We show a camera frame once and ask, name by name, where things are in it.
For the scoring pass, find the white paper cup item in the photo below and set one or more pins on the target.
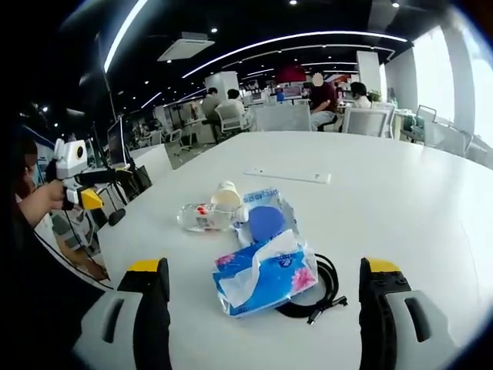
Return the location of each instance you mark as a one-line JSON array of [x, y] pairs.
[[227, 194]]

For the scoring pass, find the person's left hand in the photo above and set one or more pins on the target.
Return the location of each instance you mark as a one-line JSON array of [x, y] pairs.
[[52, 194]]

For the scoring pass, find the white office chair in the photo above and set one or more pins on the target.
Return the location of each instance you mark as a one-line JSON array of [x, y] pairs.
[[231, 115], [366, 121]]

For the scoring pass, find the white table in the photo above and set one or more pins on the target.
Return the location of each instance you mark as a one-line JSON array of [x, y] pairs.
[[385, 223]]

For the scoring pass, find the computer monitor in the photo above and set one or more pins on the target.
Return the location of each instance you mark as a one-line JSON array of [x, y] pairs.
[[115, 140]]

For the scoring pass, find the clear blue-printed plastic bag item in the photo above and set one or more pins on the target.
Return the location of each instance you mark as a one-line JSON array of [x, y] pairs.
[[287, 216]]

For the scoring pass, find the ceiling air conditioner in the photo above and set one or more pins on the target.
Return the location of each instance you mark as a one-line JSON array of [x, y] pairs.
[[185, 48]]

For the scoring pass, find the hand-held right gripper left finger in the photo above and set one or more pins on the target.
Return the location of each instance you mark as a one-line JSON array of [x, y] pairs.
[[127, 331]]

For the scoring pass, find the clear plastic bottle item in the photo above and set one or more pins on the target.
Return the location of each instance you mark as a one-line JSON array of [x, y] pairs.
[[204, 219]]

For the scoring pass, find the blue tissue pack item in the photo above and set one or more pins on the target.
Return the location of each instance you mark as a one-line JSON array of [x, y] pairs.
[[262, 273]]

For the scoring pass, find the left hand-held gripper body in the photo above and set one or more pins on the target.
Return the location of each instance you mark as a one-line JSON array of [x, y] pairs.
[[71, 162]]

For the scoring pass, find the grey mesh office chair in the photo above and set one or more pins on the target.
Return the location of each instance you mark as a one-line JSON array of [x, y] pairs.
[[283, 117]]

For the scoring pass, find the blue round item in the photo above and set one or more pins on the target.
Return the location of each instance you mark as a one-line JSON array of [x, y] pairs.
[[263, 223]]

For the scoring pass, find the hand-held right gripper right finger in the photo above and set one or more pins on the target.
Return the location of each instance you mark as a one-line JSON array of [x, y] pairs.
[[400, 331]]

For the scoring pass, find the green potted plant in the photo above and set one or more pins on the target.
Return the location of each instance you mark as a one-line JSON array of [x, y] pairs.
[[374, 95]]

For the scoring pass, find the black oval object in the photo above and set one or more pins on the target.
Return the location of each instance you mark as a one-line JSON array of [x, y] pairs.
[[117, 217]]

